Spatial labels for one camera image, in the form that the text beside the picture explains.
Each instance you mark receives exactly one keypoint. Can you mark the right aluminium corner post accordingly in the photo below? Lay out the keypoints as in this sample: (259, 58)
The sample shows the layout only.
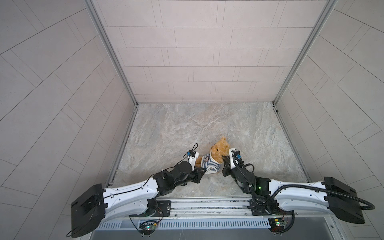
(328, 8)

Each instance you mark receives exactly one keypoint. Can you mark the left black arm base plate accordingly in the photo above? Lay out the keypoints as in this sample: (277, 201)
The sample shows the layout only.
(159, 208)

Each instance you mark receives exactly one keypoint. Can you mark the right green circuit board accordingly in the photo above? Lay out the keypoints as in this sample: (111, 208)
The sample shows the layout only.
(277, 225)

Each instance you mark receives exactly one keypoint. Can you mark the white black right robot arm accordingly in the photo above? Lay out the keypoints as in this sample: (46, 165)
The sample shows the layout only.
(272, 197)

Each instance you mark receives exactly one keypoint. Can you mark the left green circuit board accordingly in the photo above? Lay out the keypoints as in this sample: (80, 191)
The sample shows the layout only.
(148, 227)

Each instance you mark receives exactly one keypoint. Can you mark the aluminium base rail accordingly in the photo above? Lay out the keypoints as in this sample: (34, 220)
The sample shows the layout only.
(218, 219)

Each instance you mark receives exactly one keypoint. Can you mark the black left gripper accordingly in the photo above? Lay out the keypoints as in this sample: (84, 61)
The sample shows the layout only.
(196, 174)

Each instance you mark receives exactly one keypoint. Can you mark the brown plush teddy bear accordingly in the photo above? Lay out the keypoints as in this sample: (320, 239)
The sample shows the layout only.
(218, 150)

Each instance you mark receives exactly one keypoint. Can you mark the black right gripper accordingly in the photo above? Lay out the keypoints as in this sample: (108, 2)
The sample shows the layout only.
(226, 168)

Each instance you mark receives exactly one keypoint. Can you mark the aluminium corner post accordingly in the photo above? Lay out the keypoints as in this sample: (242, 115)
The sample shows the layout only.
(90, 6)
(328, 8)

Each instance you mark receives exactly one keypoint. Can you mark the blue white striped knit sweater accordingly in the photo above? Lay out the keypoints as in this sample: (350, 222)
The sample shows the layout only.
(211, 165)

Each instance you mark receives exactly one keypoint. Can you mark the green circuit board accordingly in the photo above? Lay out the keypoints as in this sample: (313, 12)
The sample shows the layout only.
(148, 227)
(277, 225)

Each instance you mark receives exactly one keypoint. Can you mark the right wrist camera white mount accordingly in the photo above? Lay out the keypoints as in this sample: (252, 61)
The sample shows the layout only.
(235, 156)

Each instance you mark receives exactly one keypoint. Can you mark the left aluminium corner post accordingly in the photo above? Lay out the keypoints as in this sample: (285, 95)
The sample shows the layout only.
(90, 6)

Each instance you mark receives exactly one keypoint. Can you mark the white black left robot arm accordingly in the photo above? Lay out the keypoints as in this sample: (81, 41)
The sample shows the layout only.
(98, 205)

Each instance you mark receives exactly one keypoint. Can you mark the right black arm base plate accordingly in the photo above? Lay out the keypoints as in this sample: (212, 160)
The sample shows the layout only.
(272, 208)

